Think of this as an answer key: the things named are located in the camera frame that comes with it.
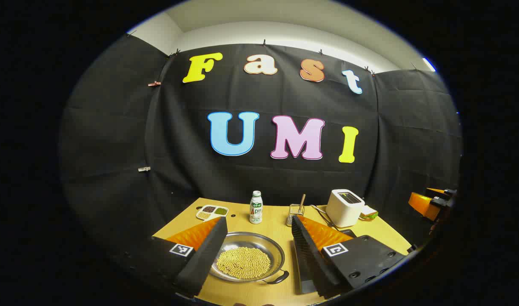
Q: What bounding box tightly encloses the white drink bottle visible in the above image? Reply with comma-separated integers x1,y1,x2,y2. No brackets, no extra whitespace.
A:
249,190,263,224

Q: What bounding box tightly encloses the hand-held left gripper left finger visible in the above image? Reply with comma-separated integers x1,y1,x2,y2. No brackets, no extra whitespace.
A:
149,216,228,298

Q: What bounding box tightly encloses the white divided bean dish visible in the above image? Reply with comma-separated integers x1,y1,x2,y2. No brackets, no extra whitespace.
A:
196,205,229,221

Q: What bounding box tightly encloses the stainless steel pot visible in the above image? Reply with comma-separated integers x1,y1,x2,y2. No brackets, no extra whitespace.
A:
208,232,290,284

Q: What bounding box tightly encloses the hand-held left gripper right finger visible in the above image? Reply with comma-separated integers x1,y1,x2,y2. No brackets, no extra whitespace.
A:
291,215,407,299

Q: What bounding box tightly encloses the toaster power cable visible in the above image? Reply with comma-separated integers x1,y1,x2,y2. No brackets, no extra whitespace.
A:
309,205,334,228

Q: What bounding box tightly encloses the pile of yellow soybeans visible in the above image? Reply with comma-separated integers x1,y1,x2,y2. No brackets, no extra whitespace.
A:
216,247,272,280

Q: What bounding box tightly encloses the metal wire utensil holder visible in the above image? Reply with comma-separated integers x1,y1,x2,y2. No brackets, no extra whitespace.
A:
286,204,305,227

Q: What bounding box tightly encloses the black backdrop cloth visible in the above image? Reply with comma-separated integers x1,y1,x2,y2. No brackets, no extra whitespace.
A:
60,34,462,272

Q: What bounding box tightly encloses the white toaster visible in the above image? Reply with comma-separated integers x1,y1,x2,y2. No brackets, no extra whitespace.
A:
326,189,365,228

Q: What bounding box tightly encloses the sandwich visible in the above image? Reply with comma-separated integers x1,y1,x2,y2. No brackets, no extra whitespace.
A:
359,205,379,221

